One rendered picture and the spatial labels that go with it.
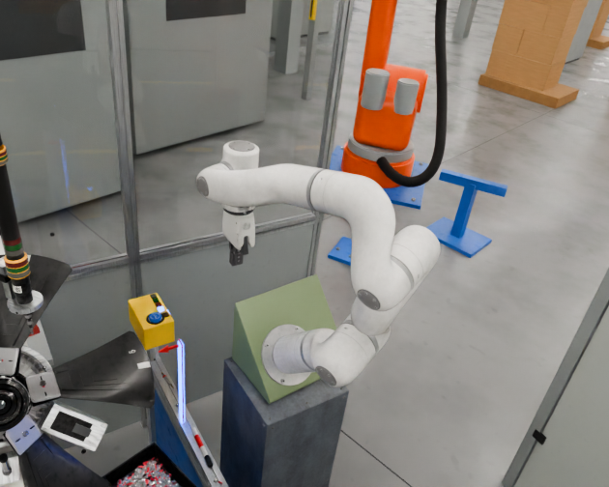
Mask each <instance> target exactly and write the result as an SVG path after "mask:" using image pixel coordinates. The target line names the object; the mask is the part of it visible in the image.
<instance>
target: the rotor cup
mask: <svg viewBox="0 0 609 487"><path fill-rule="evenodd" d="M2 376H5V378H4V377H3V378H1V377H2ZM28 392H29V390H28V386H27V384H26V377H25V376H24V375H22V374H21V373H19V372H18V376H16V375H12V376H9V375H0V400H3V401H5V403H6V406H5V408H4V409H2V410H0V432H4V431H8V430H10V429H12V428H14V427H16V426H17V425H18V424H19V423H20V422H21V421H22V420H23V419H24V418H25V416H26V415H28V414H29V412H30V410H31V408H32V406H33V405H32V401H31V398H30V397H29V395H30V394H29V393H28Z"/></svg>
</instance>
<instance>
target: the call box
mask: <svg viewBox="0 0 609 487"><path fill-rule="evenodd" d="M155 294H156V296H157V298H158V299H159V302H160V303H161V306H163V308H164V311H161V312H159V311H158V308H157V307H156V305H155V304H154V302H153V299H151V297H150V295H147V296H143V297H139V298H136V299H132V300H128V304H129V315H130V322H131V324H132V326H133V328H134V330H135V332H136V334H137V336H138V338H139V340H140V341H141V343H142V345H143V347H144V349H145V350H149V349H152V348H155V347H158V346H161V345H164V344H167V343H170V342H174V341H175V335H174V320H173V319H172V317H171V315H170V314H169V312H168V310H167V309H166V307H165V305H164V304H163V302H162V300H161V299H160V296H159V295H158V293H155ZM154 312H158V313H160V314H161V321H159V322H157V323H152V322H150V321H149V314H151V313H154ZM164 312H168V314H169V317H165V318H164V317H163V316H162V313H164Z"/></svg>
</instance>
